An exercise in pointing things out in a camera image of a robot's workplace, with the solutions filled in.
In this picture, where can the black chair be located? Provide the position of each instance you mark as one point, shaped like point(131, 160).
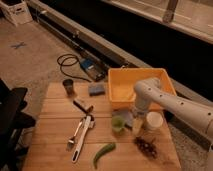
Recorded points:
point(12, 122)

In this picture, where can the dark small block tool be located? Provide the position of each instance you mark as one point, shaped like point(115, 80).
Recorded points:
point(83, 106)

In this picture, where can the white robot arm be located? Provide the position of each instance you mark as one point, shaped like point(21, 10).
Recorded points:
point(196, 115)

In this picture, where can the blue sponge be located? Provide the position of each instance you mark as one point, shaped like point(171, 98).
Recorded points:
point(95, 90)

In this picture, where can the white cardboard box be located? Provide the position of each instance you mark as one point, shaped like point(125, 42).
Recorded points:
point(17, 14)

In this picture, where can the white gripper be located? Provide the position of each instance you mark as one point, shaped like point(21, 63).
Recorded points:
point(138, 121)

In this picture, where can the dark metal cup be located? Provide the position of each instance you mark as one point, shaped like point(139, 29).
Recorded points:
point(68, 84)

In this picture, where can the blue power device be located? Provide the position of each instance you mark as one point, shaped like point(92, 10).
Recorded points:
point(92, 70)

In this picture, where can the small green cup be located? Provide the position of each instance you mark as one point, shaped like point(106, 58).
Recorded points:
point(117, 123)

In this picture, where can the green chili pepper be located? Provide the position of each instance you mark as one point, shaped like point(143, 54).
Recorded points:
point(105, 149)

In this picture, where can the dark grape bunch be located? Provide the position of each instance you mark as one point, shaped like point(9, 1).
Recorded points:
point(147, 148)

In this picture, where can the yellow plastic tray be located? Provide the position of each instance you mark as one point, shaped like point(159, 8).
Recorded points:
point(122, 80)

